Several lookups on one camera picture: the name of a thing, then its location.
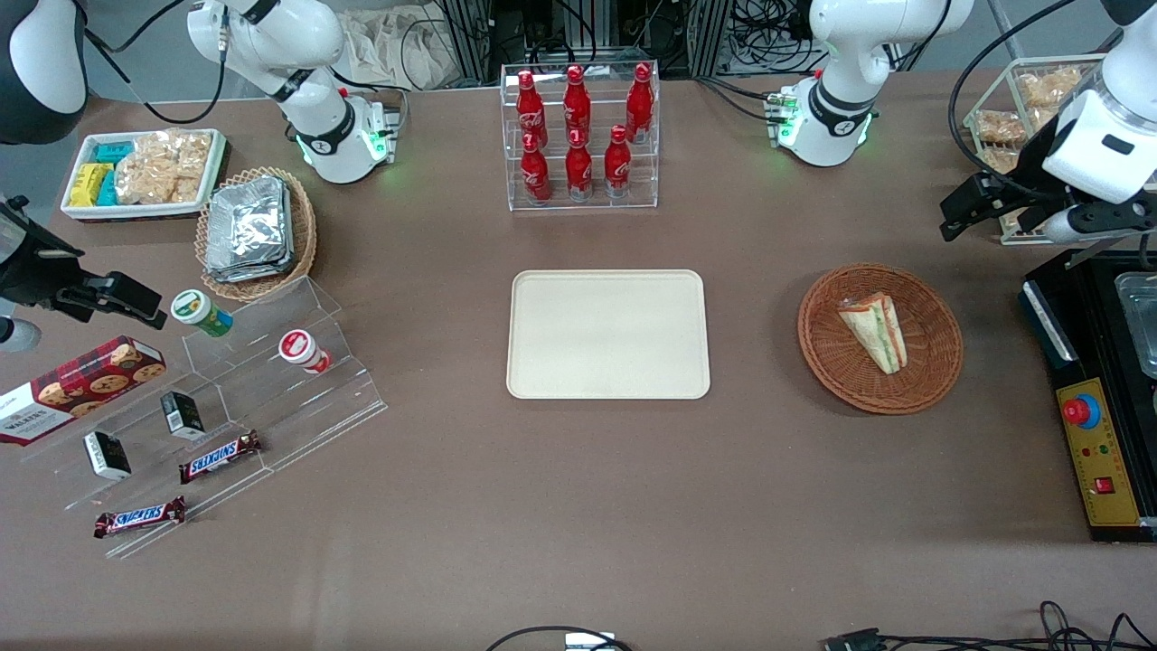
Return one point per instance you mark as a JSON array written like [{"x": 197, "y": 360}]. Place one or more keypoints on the beige plastic tray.
[{"x": 606, "y": 334}]

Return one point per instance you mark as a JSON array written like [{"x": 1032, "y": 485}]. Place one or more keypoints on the triangular sandwich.
[{"x": 875, "y": 330}]

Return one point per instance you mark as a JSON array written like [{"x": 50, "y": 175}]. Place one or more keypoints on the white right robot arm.
[{"x": 312, "y": 36}]

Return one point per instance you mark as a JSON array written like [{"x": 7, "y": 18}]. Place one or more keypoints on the round brown wicker basket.
[{"x": 832, "y": 362}]

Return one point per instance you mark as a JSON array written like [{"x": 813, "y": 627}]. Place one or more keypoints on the red cola bottle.
[
  {"x": 535, "y": 172},
  {"x": 578, "y": 170},
  {"x": 640, "y": 104},
  {"x": 529, "y": 108},
  {"x": 617, "y": 165},
  {"x": 577, "y": 107}
]

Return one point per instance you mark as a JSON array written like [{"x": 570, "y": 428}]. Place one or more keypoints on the small black box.
[
  {"x": 183, "y": 414},
  {"x": 108, "y": 455}
]

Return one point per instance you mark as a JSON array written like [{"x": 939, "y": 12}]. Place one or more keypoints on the left arm base connector block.
[{"x": 782, "y": 113}]

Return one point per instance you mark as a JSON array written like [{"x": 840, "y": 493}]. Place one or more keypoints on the clear acrylic bottle rack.
[{"x": 597, "y": 206}]

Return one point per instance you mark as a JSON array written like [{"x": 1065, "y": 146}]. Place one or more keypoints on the red emergency stop button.
[{"x": 1080, "y": 411}]

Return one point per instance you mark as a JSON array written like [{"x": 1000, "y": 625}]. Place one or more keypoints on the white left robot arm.
[{"x": 850, "y": 54}]

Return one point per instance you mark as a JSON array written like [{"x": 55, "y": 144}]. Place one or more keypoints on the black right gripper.
[{"x": 29, "y": 268}]

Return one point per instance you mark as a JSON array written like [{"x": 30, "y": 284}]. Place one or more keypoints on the oval wicker basket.
[{"x": 303, "y": 235}]

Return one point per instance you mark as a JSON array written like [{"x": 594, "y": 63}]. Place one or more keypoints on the red lidded snack cup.
[{"x": 300, "y": 349}]

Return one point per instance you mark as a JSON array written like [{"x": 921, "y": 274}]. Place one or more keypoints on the red tartan cookie box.
[{"x": 81, "y": 389}]

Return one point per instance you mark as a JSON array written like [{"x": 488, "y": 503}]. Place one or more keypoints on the clear acrylic stepped display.
[{"x": 298, "y": 416}]

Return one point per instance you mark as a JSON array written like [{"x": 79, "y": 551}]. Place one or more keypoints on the black machine with yellow panel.
[{"x": 1112, "y": 434}]

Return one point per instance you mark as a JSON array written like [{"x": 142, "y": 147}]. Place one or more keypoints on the right arm base connector block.
[{"x": 384, "y": 131}]

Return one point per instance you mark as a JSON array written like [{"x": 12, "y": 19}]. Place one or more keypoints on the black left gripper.
[{"x": 1029, "y": 164}]

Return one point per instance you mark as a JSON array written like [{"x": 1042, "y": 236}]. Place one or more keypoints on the clear plastic container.
[{"x": 1139, "y": 316}]

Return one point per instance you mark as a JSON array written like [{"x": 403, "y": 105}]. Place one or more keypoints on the brown chocolate bar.
[
  {"x": 140, "y": 517},
  {"x": 220, "y": 457}
]

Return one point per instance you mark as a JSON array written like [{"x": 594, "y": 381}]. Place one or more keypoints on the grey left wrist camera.
[{"x": 1085, "y": 221}]

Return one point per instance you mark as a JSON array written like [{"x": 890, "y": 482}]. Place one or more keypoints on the clear bag of crackers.
[{"x": 163, "y": 167}]

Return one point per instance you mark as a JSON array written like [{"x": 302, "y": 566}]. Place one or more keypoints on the white rectangular snack bin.
[{"x": 136, "y": 211}]

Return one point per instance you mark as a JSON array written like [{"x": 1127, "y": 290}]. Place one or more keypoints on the yellow snack pack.
[{"x": 86, "y": 185}]

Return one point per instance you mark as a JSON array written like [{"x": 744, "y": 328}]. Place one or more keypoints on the green lidded snack cup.
[{"x": 199, "y": 312}]

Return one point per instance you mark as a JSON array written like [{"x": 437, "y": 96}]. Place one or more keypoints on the teal snack pack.
[
  {"x": 108, "y": 190},
  {"x": 113, "y": 151}
]

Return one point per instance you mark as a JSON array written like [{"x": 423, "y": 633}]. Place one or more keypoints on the small white device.
[{"x": 589, "y": 642}]

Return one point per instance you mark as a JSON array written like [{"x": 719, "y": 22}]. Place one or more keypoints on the stack of foil packages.
[{"x": 249, "y": 231}]

